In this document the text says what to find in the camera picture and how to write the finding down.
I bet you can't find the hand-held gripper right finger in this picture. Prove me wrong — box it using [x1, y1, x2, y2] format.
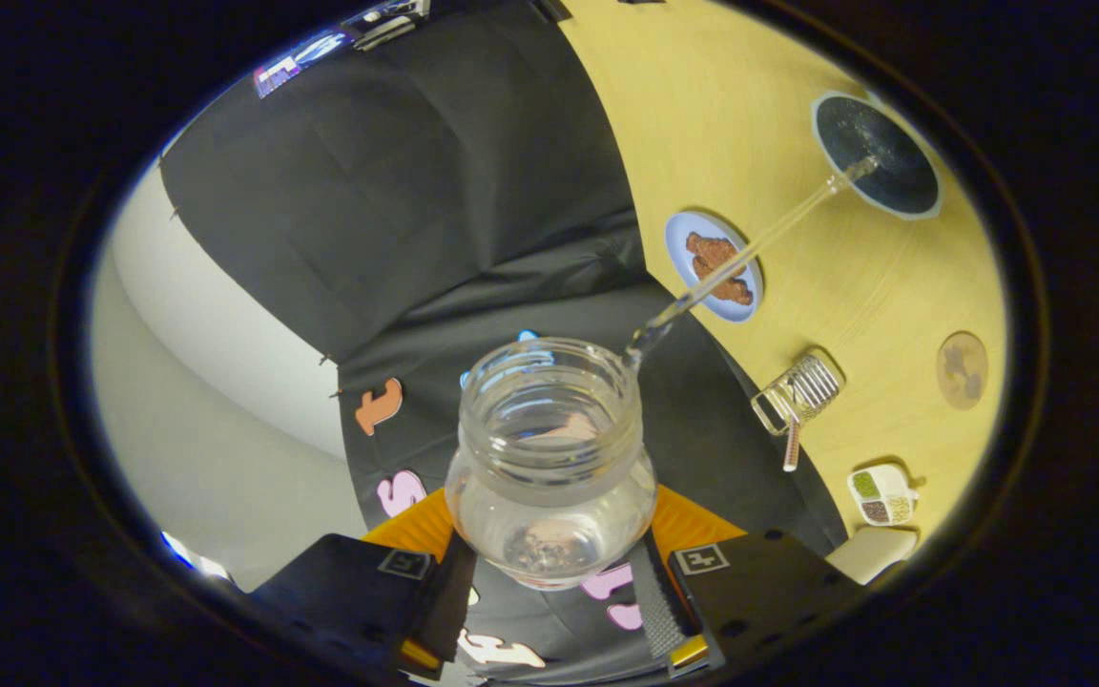
[631, 485, 865, 679]

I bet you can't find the clear glass bottle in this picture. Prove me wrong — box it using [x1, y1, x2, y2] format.
[444, 337, 658, 592]

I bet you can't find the white toaster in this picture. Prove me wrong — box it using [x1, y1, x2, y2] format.
[826, 526, 921, 586]

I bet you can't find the light wooden table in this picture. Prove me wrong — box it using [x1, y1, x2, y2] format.
[559, 0, 1008, 573]

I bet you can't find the small wire mesh holder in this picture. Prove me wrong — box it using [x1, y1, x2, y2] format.
[751, 350, 844, 438]

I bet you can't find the round brown coaster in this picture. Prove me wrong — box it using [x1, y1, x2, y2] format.
[936, 331, 990, 412]

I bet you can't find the white divided bean dish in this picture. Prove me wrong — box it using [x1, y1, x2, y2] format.
[846, 463, 921, 527]

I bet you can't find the dark blue cup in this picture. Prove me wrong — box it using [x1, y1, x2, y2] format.
[811, 91, 944, 222]

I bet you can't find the black backdrop cloth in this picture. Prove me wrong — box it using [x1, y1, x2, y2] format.
[158, 0, 848, 683]

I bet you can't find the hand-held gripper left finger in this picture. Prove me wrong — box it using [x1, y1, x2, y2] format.
[249, 489, 479, 681]

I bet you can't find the light blue plate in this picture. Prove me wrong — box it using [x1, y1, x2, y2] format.
[664, 210, 765, 323]

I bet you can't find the brown cookie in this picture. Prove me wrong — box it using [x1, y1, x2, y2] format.
[685, 232, 739, 273]
[697, 256, 756, 307]

